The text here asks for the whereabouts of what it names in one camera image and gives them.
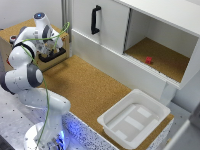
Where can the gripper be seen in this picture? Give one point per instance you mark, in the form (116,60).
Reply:
(54,42)

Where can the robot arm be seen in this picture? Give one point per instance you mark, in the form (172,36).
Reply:
(22,78)

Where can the wooden drawer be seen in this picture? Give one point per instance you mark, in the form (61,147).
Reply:
(57,62)

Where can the wooden drawer box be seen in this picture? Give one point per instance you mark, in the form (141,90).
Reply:
(20,28)

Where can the white cabinet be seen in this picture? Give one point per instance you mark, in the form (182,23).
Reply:
(156,20)

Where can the red button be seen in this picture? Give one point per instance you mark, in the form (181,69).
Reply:
(12,39)

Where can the white sliding door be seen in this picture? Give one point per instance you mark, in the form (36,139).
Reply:
(111,23)

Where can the pink block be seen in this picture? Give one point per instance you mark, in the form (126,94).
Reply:
(148,60)

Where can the white plastic box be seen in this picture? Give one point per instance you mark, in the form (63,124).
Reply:
(133,121)

